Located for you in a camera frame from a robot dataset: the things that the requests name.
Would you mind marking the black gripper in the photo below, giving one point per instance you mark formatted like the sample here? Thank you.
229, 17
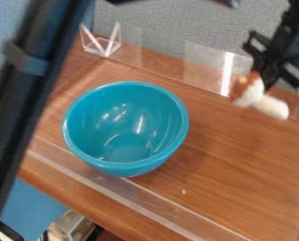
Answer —
277, 54

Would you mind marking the brown and white plush mushroom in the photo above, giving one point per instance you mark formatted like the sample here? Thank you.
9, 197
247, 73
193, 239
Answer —
249, 94

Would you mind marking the blue plastic bowl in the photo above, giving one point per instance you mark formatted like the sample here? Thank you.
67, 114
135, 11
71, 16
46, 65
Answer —
125, 127

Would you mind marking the clear acrylic back barrier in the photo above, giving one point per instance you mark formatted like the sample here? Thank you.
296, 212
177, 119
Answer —
202, 67

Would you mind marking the clear acrylic barrier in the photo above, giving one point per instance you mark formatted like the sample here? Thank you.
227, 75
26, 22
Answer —
202, 67
173, 216

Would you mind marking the clear acrylic front barrier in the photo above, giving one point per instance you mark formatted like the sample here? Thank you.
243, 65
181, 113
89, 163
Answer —
173, 216

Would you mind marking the clutter under table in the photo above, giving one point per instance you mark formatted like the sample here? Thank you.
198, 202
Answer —
71, 227

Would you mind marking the clear acrylic corner bracket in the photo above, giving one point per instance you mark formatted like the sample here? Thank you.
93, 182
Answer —
99, 45

